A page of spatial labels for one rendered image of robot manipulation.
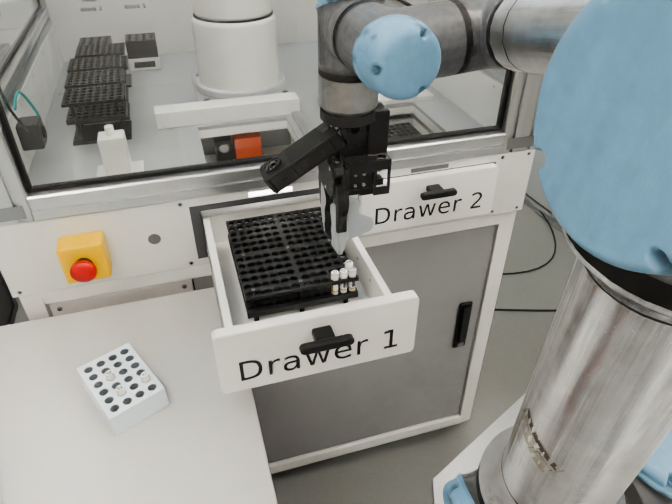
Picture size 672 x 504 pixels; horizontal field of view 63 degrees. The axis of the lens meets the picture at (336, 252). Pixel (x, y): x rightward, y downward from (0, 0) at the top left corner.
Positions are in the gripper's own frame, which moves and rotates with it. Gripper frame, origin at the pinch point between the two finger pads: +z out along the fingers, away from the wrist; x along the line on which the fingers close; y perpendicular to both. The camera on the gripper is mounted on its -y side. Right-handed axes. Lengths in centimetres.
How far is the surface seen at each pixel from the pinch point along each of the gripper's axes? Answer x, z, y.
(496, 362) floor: 46, 96, 75
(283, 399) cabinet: 24, 63, -5
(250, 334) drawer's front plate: -10.8, 5.2, -14.2
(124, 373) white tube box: 0.7, 19.0, -32.8
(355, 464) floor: 23, 97, 15
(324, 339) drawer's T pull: -13.5, 6.1, -5.0
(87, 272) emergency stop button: 15.8, 9.8, -36.7
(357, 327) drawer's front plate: -10.9, 7.9, 0.6
